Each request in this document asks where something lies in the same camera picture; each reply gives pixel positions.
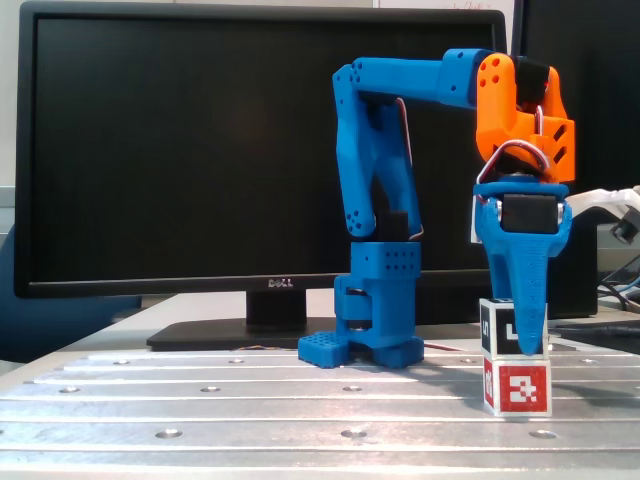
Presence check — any orange gripper with servo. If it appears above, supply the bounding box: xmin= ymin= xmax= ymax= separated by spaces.
xmin=472 ymin=52 xmax=577 ymax=357

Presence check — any black cube with white marker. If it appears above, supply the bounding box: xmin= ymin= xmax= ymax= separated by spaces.
xmin=478 ymin=297 xmax=550 ymax=359

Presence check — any red cube with white marker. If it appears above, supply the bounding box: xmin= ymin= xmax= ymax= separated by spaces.
xmin=482 ymin=355 xmax=554 ymax=419

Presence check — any plain black monitor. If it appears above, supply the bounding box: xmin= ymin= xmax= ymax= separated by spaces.
xmin=508 ymin=0 xmax=640 ymax=224

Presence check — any black Dell monitor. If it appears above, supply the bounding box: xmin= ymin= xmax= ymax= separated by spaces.
xmin=13 ymin=0 xmax=522 ymax=352

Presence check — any thin black cable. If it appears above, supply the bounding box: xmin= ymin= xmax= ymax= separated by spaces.
xmin=597 ymin=254 xmax=640 ymax=314

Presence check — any thick black power cable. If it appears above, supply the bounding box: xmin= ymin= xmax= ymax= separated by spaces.
xmin=552 ymin=322 xmax=640 ymax=336

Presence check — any light blue cable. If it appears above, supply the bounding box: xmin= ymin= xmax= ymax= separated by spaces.
xmin=599 ymin=272 xmax=640 ymax=301

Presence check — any white gripper camera module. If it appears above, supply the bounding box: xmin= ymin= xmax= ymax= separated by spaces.
xmin=469 ymin=184 xmax=640 ymax=247

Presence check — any red white black servo cable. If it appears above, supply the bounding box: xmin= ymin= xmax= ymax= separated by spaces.
xmin=394 ymin=97 xmax=425 ymax=241
xmin=476 ymin=139 xmax=551 ymax=186

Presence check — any thin multicoloured wire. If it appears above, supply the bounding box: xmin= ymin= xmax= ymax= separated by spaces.
xmin=227 ymin=343 xmax=297 ymax=352

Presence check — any aluminium slotted base plate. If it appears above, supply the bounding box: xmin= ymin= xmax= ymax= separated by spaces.
xmin=0 ymin=347 xmax=640 ymax=480

